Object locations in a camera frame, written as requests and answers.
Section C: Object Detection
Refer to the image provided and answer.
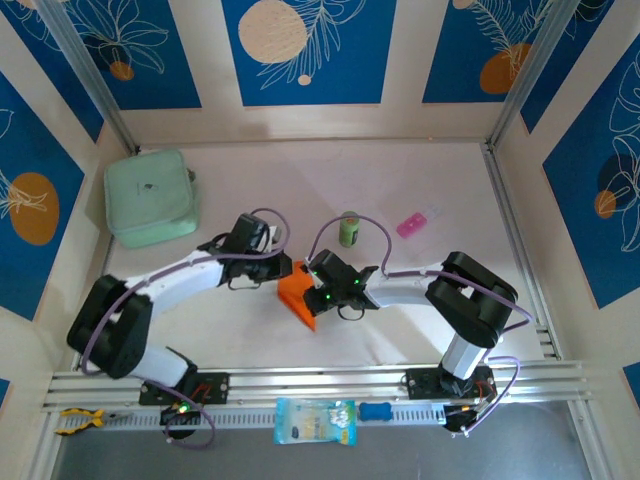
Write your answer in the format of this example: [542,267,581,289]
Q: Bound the orange cloth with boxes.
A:
[277,259,321,332]

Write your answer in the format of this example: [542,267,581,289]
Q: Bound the green cylindrical can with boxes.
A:
[338,210,362,247]

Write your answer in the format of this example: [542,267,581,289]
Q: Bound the pink plastic pill box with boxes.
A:
[396,212,427,239]

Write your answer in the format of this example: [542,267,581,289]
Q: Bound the blue wet wipes packet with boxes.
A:
[273,397,359,448]

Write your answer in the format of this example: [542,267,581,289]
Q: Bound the blue bone-shaped eraser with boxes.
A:
[359,401,393,422]

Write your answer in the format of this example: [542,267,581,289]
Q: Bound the mint green zipper pouch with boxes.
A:
[103,148,202,250]

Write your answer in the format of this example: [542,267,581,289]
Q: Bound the yellow black pliers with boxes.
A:
[53,407,134,435]

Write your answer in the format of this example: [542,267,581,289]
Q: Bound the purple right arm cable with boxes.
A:
[304,214,535,437]

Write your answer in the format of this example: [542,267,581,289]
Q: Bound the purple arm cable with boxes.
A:
[304,214,535,437]
[79,207,292,452]

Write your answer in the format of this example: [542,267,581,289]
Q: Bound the aluminium front rail frame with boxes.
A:
[42,359,594,434]

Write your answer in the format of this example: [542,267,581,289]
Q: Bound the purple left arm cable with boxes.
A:
[79,207,292,452]

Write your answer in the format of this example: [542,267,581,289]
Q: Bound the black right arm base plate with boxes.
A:
[399,367,496,401]

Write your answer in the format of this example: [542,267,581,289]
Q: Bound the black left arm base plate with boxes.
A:
[138,372,231,406]

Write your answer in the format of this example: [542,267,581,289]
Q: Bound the aluminium side rail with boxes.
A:
[482,144,564,360]

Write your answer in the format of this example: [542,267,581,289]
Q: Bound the aluminium corner post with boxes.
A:
[486,0,584,153]
[37,0,140,155]

